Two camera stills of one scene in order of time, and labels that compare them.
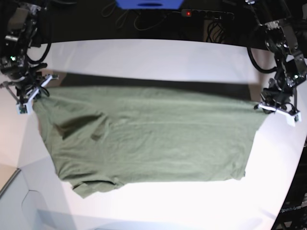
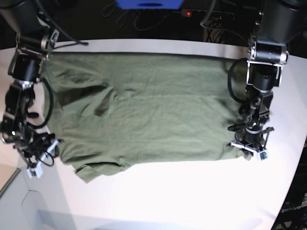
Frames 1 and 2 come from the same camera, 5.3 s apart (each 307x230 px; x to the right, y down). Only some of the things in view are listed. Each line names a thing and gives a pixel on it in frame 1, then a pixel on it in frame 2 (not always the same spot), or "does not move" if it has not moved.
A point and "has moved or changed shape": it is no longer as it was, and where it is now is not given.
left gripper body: x=29 y=86 -> x=33 y=147
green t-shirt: x=103 y=135 has moved or changed shape
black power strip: x=207 y=15 does not move
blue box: x=151 y=5 does not move
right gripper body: x=277 y=98 -> x=251 y=137
